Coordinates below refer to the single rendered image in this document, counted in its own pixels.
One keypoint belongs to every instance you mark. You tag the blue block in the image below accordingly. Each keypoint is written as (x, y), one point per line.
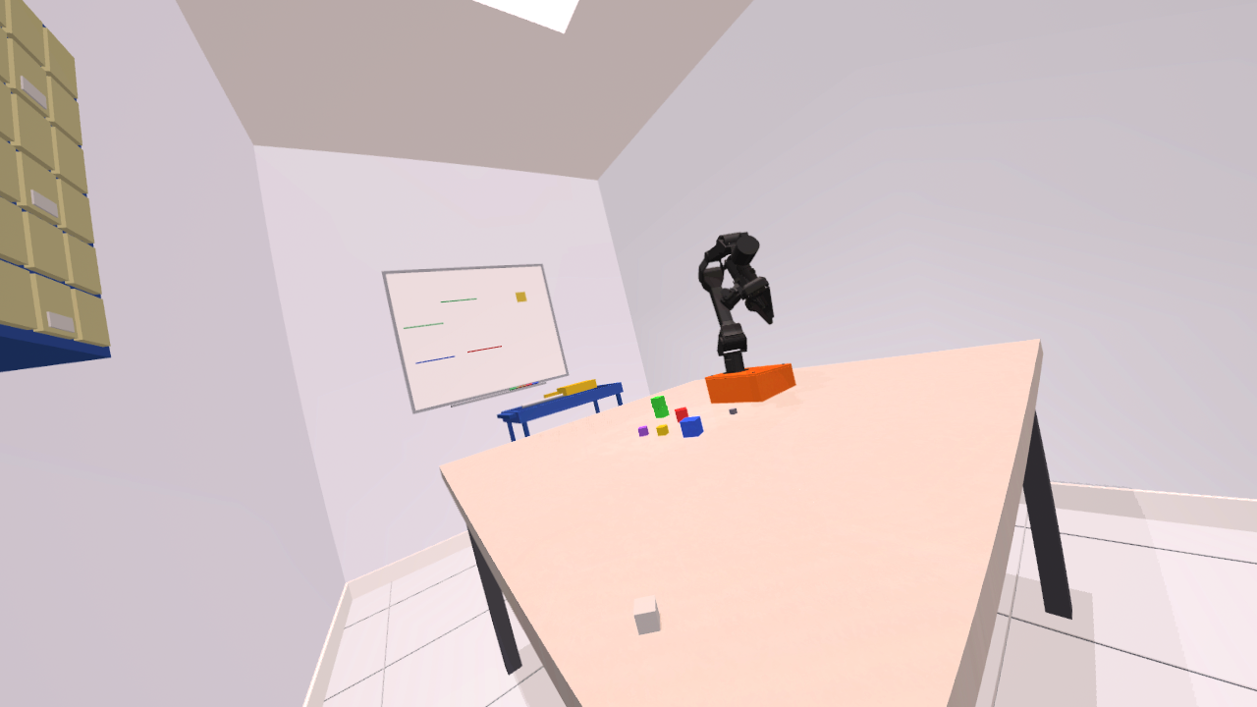
(692, 427)

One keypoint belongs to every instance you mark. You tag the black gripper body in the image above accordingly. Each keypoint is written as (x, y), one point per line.
(750, 283)

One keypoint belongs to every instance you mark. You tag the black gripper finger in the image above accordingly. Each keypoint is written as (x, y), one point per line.
(763, 299)
(758, 309)

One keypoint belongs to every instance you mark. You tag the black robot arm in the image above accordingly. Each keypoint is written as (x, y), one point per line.
(741, 248)

